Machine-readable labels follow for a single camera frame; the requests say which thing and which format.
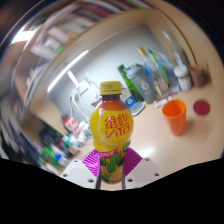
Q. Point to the white-lidded jar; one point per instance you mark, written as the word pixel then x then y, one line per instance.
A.
pixel 182 78

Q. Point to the tall clear glass bottle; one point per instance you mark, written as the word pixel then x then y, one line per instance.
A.
pixel 173 48

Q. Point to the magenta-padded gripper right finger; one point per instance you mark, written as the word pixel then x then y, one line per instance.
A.
pixel 140 171

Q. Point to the white and blue carton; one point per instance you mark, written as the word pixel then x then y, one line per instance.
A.
pixel 133 101

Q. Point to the clear bottle with green cap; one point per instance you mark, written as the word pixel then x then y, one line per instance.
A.
pixel 161 70

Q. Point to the clear bottle with gold cap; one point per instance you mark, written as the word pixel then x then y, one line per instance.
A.
pixel 151 71

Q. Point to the flat round red coaster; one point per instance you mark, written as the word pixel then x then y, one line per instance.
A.
pixel 201 107

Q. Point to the orange plastic cup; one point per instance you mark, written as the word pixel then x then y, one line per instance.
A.
pixel 175 116

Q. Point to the tall green bottle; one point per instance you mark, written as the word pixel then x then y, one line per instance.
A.
pixel 128 81

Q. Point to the yellow drink bottle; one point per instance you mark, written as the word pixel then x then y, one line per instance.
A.
pixel 111 126

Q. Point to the grey shaker bottle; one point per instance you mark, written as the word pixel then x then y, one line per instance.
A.
pixel 143 83

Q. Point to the red and white canister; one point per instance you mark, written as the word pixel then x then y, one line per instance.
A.
pixel 72 126

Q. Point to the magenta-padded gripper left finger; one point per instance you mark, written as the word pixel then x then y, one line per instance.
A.
pixel 78 171

